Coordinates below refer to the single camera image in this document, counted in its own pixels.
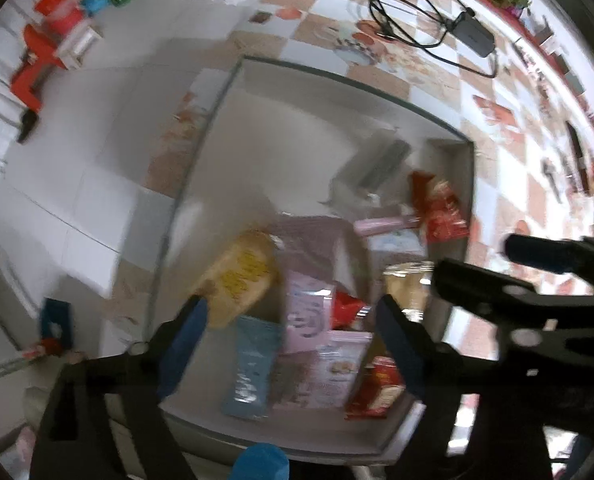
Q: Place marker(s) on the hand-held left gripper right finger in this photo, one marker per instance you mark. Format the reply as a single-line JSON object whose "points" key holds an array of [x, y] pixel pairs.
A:
{"points": [[399, 355]]}

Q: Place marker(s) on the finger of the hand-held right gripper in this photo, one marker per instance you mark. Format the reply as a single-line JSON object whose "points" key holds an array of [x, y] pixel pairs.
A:
{"points": [[547, 255], [477, 282]]}

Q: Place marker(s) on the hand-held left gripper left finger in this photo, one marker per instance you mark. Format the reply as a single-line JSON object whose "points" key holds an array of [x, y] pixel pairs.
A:
{"points": [[184, 350]]}

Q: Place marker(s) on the red yellow snack packet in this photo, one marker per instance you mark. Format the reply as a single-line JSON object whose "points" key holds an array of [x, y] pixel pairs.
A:
{"points": [[377, 385]]}

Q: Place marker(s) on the red white-print snack packet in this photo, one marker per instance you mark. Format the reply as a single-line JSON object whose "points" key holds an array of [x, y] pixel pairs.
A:
{"points": [[349, 310]]}

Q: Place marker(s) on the clear plastic snack packet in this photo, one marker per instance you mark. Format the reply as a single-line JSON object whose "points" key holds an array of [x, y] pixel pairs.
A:
{"points": [[407, 285]]}

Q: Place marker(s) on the light blue snack packet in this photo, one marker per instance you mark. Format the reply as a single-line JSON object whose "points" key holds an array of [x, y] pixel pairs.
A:
{"points": [[252, 370]]}

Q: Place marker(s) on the white pink biscuit packet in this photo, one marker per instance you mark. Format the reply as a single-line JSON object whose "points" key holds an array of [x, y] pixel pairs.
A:
{"points": [[327, 375]]}

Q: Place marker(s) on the red shiny snack packet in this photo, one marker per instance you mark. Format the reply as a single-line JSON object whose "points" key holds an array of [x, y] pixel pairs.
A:
{"points": [[442, 215]]}

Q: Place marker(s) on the pink patterned packet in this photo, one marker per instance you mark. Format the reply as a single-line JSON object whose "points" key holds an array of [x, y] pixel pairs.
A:
{"points": [[307, 310]]}

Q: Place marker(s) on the pink long snack packet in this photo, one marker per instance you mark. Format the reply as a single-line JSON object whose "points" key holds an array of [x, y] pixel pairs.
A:
{"points": [[384, 225]]}

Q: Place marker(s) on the mauve snack packet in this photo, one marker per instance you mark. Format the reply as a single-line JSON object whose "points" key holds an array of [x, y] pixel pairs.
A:
{"points": [[312, 240]]}

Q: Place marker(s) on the clear grey snack packet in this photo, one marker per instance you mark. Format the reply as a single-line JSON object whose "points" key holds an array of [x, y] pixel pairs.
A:
{"points": [[382, 162]]}

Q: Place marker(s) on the grey storage bin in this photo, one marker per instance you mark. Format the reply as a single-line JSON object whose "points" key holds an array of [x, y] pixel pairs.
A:
{"points": [[277, 135]]}

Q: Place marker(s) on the red smartphone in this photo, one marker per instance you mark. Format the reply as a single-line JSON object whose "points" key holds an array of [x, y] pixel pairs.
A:
{"points": [[575, 152]]}

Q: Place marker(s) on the small blue box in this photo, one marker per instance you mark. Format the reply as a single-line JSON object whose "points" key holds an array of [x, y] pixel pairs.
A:
{"points": [[57, 322]]}

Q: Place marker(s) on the blue round object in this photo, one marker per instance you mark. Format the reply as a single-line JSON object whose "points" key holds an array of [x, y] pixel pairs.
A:
{"points": [[259, 462]]}

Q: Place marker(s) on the black power adapter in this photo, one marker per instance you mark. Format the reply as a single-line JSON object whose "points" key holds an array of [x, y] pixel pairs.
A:
{"points": [[477, 35]]}

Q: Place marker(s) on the black floor item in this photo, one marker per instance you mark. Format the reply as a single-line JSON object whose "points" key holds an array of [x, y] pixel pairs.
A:
{"points": [[26, 126]]}

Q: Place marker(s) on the small white wooden stool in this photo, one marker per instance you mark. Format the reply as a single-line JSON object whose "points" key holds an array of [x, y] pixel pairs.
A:
{"points": [[82, 47]]}

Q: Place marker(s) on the red plastic toy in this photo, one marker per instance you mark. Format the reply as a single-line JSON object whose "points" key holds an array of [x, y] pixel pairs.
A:
{"points": [[34, 67]]}

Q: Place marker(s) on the blue plastic item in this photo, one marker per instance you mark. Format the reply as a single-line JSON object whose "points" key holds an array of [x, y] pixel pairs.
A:
{"points": [[94, 2]]}

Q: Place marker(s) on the red plastic bucket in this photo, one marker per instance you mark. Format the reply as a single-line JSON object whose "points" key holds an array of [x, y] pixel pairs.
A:
{"points": [[59, 2]]}

